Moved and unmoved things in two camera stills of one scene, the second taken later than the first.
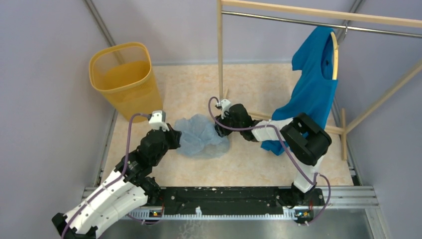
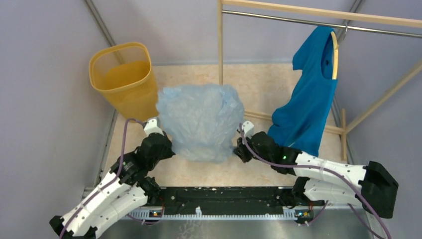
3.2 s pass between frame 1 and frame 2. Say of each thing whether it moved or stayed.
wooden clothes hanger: stayed
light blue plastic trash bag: moved
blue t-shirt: stayed
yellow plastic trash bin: stayed
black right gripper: moved
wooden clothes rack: stayed
